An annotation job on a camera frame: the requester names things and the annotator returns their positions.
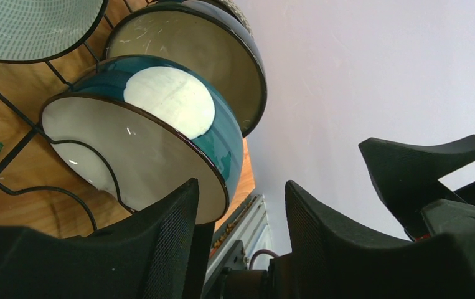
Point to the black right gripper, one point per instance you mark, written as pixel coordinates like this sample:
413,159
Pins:
407,181

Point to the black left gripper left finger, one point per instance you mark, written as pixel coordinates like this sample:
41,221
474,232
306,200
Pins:
158,252

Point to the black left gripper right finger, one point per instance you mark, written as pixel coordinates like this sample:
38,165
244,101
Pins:
337,257

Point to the teal white striped bowl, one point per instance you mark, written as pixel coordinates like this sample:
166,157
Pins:
138,126

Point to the black wire dish rack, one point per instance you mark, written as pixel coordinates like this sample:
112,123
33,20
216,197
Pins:
37,189

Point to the dark blue glazed bowl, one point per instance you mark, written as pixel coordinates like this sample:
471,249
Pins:
205,39

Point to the blue white patterned bowl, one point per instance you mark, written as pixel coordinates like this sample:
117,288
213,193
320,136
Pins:
237,13

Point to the pale green ribbed bowl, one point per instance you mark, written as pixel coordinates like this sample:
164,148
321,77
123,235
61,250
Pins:
36,31

